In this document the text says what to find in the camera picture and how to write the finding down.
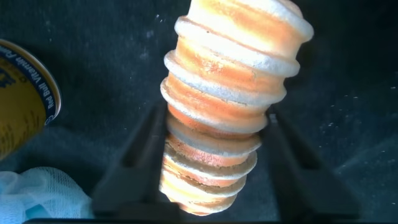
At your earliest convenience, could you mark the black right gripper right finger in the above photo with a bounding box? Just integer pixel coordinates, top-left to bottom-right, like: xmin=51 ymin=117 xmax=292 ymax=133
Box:
xmin=264 ymin=105 xmax=361 ymax=220

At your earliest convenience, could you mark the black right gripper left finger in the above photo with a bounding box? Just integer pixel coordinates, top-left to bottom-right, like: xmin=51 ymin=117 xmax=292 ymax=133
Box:
xmin=91 ymin=102 xmax=181 ymax=220

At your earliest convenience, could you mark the light blue mesh bath pouf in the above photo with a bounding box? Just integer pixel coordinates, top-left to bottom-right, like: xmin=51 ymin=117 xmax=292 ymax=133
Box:
xmin=0 ymin=167 xmax=94 ymax=224

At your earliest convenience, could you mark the gold energy drink can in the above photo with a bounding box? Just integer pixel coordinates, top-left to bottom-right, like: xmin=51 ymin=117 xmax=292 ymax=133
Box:
xmin=0 ymin=39 xmax=62 ymax=161

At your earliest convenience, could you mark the black tablecloth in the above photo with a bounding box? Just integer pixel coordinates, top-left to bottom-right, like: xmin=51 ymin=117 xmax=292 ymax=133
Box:
xmin=0 ymin=0 xmax=398 ymax=224

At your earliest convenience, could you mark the ridged beige bread roll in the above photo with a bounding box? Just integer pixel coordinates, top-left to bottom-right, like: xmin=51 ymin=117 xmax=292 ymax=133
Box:
xmin=158 ymin=0 xmax=315 ymax=217

